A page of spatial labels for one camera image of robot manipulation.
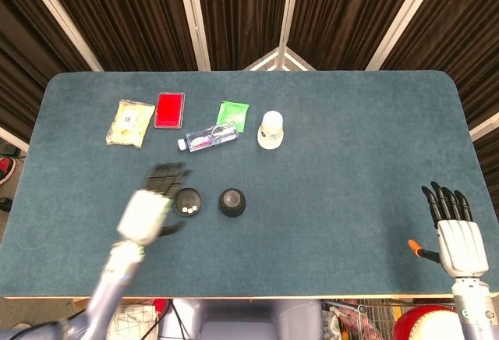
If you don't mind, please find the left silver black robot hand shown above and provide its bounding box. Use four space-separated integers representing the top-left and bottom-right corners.
116 162 194 246

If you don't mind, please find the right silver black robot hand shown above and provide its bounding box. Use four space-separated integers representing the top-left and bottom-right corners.
407 181 490 278

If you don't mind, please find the black round lid with pills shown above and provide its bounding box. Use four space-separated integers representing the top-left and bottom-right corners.
173 187 203 218

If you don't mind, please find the black faceted dome object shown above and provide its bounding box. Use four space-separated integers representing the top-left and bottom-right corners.
218 187 247 218

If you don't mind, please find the clear bag of yellow snacks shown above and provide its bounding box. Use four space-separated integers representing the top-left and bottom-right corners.
105 99 156 148

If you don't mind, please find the clear plastic water bottle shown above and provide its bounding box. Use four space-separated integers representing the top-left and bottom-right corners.
177 121 239 153

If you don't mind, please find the white plastic bag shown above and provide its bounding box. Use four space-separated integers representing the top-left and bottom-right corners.
107 304 159 340

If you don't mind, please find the red ink pad case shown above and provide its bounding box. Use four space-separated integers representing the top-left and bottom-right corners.
154 92 186 129

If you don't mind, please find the green foil packet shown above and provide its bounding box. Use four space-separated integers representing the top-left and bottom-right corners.
216 101 250 133

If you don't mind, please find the blue felt table cover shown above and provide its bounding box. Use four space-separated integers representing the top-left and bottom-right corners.
0 69 499 299

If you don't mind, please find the grey robot torso base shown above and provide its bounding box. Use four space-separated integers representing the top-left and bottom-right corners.
171 297 324 340

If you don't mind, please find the red and black shoe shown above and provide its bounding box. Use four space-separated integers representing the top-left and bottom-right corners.
0 156 16 185

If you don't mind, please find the stack of floral paper cups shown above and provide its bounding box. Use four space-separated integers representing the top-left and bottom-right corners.
257 110 284 151

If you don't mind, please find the brown curtain panel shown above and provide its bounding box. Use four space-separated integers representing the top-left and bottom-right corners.
286 0 426 71
0 0 94 144
380 0 499 185
37 0 200 72
194 0 292 71

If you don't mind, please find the metal wire cart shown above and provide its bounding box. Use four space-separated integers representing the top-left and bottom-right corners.
323 299 453 340

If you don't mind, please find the white partition frame post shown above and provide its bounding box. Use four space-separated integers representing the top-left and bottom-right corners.
365 0 441 71
175 0 211 71
17 0 104 72
274 0 303 71

